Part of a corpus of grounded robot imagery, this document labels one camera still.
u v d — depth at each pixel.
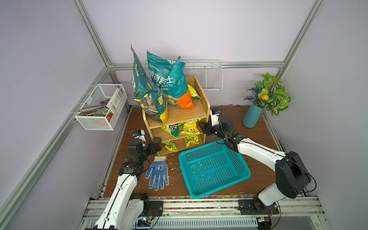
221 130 0.67
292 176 0.44
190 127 0.83
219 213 0.74
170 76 0.56
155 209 0.74
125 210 0.56
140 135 0.72
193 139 0.96
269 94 0.80
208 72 1.00
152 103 0.57
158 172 0.86
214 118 0.75
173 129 0.81
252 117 0.99
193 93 0.76
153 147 0.71
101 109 0.75
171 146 0.91
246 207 0.74
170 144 0.92
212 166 0.89
